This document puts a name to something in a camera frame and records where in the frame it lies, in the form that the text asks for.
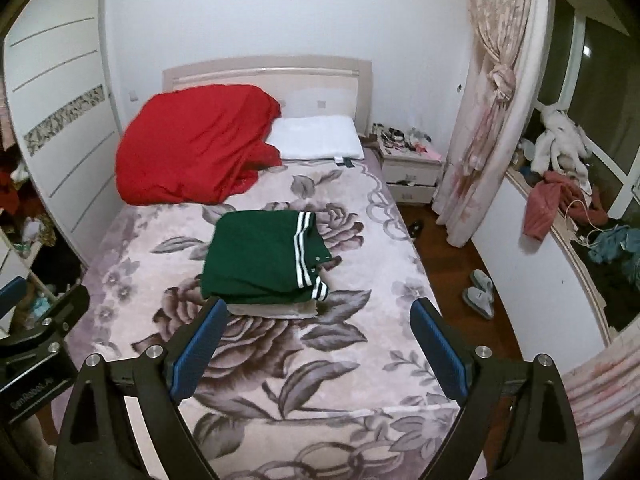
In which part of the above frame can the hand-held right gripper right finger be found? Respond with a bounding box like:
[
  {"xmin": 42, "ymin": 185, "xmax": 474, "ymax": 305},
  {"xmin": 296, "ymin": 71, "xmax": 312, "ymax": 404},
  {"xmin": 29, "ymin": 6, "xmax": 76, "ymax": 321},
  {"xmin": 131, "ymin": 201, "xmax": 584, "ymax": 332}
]
[{"xmin": 409, "ymin": 297, "xmax": 586, "ymax": 480}]

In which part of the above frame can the white bay window ledge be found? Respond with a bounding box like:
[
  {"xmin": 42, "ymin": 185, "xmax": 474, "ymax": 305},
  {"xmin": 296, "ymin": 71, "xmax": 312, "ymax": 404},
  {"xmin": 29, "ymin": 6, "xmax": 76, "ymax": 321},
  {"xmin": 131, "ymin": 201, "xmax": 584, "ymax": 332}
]
[{"xmin": 470, "ymin": 162, "xmax": 627, "ymax": 361}]

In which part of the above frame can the pink floral curtain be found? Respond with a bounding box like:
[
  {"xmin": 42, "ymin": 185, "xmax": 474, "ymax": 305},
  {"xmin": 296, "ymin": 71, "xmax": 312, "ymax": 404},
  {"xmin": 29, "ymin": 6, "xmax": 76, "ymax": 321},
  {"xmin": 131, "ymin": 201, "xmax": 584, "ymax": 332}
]
[
  {"xmin": 560, "ymin": 324, "xmax": 640, "ymax": 467},
  {"xmin": 432, "ymin": 0, "xmax": 537, "ymax": 248}
]

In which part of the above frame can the person's left forearm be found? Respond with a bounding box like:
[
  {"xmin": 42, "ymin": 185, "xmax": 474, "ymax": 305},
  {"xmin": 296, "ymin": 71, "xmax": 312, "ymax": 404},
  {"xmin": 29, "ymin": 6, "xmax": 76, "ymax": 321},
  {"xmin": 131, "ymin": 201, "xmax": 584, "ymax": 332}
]
[{"xmin": 10, "ymin": 402, "xmax": 59, "ymax": 480}]

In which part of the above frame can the floral plush blanket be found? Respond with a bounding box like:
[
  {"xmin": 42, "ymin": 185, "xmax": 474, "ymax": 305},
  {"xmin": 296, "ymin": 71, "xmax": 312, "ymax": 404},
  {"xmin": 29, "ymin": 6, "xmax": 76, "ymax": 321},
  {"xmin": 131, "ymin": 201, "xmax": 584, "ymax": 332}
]
[{"xmin": 60, "ymin": 157, "xmax": 463, "ymax": 480}]

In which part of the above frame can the grey slipper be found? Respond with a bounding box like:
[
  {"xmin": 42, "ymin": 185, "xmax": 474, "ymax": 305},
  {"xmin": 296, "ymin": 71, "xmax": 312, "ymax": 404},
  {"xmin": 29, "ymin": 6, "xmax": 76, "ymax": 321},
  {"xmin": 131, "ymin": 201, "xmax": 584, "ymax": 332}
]
[
  {"xmin": 470, "ymin": 269, "xmax": 496, "ymax": 302},
  {"xmin": 462, "ymin": 287, "xmax": 496, "ymax": 320}
]

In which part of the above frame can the green jacket with white stripes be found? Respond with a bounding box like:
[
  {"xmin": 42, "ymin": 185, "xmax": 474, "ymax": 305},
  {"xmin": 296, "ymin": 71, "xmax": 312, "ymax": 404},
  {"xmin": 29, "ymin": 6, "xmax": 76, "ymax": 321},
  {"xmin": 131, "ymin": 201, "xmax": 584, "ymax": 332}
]
[{"xmin": 200, "ymin": 210, "xmax": 333, "ymax": 319}]

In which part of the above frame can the white cable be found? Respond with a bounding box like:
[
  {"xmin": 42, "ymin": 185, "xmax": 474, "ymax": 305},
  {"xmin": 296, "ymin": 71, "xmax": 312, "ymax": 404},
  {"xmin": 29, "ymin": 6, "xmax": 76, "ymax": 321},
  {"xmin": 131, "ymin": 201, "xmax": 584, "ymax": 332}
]
[{"xmin": 560, "ymin": 199, "xmax": 607, "ymax": 247}]

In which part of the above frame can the white plush toy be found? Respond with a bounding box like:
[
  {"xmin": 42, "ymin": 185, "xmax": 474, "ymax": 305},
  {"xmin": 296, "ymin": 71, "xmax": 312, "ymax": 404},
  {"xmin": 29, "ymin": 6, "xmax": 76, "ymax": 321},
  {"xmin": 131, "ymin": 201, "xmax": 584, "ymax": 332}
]
[{"xmin": 530, "ymin": 107, "xmax": 594, "ymax": 196}]

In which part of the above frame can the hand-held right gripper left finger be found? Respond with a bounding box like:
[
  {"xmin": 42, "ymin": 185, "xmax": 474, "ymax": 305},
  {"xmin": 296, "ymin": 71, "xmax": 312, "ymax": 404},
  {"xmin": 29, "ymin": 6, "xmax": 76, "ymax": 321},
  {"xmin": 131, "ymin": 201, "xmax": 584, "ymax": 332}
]
[{"xmin": 52, "ymin": 297, "xmax": 231, "ymax": 480}]

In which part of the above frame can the pile of assorted clothes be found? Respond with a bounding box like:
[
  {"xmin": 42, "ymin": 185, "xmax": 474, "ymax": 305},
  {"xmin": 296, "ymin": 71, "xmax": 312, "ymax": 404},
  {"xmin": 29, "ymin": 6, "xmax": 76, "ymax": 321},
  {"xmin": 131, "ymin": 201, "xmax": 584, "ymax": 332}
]
[{"xmin": 0, "ymin": 150, "xmax": 85, "ymax": 311}]

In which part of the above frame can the red duvet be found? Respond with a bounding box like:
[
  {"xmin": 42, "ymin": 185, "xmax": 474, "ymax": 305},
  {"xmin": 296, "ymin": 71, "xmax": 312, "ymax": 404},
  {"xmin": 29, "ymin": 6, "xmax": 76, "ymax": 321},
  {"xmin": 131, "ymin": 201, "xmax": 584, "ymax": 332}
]
[{"xmin": 115, "ymin": 85, "xmax": 285, "ymax": 207}]

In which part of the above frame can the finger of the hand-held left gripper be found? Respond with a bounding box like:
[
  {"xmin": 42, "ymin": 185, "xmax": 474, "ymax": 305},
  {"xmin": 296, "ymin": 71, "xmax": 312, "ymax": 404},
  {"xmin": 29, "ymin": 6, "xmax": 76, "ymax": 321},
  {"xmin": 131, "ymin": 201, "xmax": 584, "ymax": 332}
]
[
  {"xmin": 0, "ymin": 285, "xmax": 91, "ymax": 362},
  {"xmin": 0, "ymin": 275, "xmax": 29, "ymax": 322}
]

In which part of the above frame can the group of small cosmetic items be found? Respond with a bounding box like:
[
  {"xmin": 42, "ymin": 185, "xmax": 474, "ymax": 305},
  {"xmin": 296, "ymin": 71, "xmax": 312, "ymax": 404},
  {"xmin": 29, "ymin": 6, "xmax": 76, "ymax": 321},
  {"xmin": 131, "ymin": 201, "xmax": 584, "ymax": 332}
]
[{"xmin": 372, "ymin": 122, "xmax": 442, "ymax": 157}]

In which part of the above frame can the white nightstand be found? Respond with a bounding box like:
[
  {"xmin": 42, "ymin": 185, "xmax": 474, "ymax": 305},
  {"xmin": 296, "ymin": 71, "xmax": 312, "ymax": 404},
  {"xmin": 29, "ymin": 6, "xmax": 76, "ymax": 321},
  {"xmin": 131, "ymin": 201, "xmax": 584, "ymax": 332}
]
[{"xmin": 375, "ymin": 135, "xmax": 446, "ymax": 206}]

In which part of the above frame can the pale wooden bed headboard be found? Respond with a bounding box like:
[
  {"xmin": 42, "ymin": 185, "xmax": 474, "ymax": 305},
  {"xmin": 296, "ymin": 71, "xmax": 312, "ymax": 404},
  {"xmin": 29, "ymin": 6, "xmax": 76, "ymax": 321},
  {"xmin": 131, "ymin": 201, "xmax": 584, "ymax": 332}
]
[{"xmin": 161, "ymin": 55, "xmax": 374, "ymax": 133}]

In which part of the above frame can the white pillow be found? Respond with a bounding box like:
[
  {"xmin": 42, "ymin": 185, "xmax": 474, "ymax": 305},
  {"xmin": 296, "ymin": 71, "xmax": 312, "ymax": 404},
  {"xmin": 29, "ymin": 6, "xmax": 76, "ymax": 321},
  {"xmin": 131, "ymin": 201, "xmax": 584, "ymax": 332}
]
[{"xmin": 265, "ymin": 115, "xmax": 366, "ymax": 163}]

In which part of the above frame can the pink cloth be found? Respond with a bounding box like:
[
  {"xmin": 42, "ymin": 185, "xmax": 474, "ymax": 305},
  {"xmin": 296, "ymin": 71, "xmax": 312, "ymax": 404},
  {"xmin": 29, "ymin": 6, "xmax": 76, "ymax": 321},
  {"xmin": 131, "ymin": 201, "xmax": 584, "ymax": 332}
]
[{"xmin": 522, "ymin": 170, "xmax": 609, "ymax": 241}]

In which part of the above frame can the teal cloth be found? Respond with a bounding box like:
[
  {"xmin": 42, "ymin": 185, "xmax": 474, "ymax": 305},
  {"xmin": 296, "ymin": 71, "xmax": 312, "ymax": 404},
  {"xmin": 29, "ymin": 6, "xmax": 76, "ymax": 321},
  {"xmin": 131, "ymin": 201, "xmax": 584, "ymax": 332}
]
[{"xmin": 587, "ymin": 225, "xmax": 640, "ymax": 267}]

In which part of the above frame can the white panelled wardrobe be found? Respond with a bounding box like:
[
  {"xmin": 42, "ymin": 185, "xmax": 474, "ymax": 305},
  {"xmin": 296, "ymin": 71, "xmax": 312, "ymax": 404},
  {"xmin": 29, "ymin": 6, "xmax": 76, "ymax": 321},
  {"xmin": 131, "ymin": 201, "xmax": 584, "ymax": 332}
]
[{"xmin": 0, "ymin": 0, "xmax": 124, "ymax": 268}]

